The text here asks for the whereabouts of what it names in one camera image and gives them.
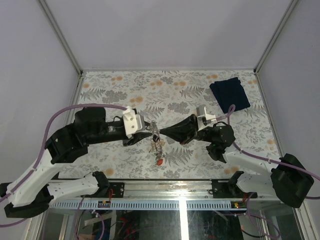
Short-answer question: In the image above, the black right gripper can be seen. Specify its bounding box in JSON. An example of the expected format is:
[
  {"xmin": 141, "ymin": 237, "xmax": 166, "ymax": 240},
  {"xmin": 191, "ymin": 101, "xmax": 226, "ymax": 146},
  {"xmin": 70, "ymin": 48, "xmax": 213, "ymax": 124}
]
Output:
[{"xmin": 160, "ymin": 114, "xmax": 214, "ymax": 145}]

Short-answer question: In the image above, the white slotted cable duct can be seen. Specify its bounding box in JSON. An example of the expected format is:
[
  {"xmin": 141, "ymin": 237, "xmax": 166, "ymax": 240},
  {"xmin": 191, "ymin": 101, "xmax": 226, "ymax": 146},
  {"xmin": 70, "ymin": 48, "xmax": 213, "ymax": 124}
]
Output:
[{"xmin": 51, "ymin": 199, "xmax": 247, "ymax": 211}]

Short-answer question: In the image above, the large metal keyring disc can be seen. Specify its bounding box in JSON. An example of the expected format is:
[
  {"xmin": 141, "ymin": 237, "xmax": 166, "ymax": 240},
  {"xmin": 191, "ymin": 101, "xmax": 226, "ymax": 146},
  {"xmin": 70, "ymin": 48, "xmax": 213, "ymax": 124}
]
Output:
[{"xmin": 147, "ymin": 121, "xmax": 165, "ymax": 166}]

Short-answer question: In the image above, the dark blue folded cloth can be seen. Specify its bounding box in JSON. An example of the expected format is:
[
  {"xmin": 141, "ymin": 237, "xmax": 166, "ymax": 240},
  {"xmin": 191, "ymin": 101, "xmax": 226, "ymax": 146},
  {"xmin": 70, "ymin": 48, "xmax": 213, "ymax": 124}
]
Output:
[{"xmin": 209, "ymin": 77, "xmax": 251, "ymax": 114}]

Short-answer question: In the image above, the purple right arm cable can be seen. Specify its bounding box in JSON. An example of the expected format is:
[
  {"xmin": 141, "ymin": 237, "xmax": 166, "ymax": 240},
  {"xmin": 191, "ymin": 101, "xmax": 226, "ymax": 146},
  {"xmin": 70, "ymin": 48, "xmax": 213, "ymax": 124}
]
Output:
[{"xmin": 214, "ymin": 104, "xmax": 320, "ymax": 200}]

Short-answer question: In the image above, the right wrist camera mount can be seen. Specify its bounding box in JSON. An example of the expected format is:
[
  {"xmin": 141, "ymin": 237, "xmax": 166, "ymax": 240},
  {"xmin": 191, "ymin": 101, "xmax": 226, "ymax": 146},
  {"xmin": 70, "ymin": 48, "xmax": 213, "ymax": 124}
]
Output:
[{"xmin": 196, "ymin": 106, "xmax": 217, "ymax": 131}]

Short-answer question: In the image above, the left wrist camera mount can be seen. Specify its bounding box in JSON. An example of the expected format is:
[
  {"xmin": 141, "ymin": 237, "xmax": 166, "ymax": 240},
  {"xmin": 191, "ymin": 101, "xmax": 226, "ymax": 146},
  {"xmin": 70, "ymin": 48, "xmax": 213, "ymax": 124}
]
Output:
[{"xmin": 122, "ymin": 106, "xmax": 146, "ymax": 139}]

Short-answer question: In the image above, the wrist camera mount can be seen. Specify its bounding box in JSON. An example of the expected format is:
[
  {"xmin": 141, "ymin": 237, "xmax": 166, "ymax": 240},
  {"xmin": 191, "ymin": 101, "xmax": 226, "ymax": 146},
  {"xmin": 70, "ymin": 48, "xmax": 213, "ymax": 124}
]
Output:
[
  {"xmin": 122, "ymin": 106, "xmax": 146, "ymax": 139},
  {"xmin": 196, "ymin": 106, "xmax": 217, "ymax": 131}
]

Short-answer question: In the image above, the red key tag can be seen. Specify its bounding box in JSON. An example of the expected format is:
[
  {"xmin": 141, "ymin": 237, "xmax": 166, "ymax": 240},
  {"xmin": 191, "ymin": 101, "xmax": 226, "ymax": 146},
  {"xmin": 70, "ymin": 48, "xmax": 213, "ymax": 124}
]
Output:
[{"xmin": 157, "ymin": 158, "xmax": 164, "ymax": 166}]

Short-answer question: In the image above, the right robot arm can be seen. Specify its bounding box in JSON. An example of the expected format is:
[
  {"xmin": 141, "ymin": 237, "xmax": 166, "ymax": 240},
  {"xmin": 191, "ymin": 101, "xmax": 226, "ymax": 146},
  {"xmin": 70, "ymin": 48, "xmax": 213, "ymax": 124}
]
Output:
[{"xmin": 159, "ymin": 114, "xmax": 315, "ymax": 208}]

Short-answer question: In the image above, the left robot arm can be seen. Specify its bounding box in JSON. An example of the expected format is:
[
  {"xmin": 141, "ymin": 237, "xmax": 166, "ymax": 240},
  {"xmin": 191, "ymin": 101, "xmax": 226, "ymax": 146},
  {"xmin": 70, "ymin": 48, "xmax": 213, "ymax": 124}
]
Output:
[{"xmin": 0, "ymin": 104, "xmax": 152, "ymax": 219}]

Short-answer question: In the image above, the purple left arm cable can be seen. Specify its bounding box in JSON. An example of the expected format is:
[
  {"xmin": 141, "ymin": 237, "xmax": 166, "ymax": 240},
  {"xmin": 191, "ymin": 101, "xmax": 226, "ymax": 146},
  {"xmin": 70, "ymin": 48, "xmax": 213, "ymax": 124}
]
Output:
[{"xmin": 0, "ymin": 103, "xmax": 127, "ymax": 228}]

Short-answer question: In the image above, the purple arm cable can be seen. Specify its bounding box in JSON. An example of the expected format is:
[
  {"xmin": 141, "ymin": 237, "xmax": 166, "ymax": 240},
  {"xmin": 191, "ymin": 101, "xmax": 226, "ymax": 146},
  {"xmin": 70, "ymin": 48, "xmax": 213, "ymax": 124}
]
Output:
[
  {"xmin": 0, "ymin": 103, "xmax": 127, "ymax": 228},
  {"xmin": 214, "ymin": 104, "xmax": 320, "ymax": 200}
]

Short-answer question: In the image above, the metal base rail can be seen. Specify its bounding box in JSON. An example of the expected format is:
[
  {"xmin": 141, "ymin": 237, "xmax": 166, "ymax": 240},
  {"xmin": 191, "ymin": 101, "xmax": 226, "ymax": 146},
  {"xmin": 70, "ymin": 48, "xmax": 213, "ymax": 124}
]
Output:
[{"xmin": 109, "ymin": 178, "xmax": 228, "ymax": 200}]

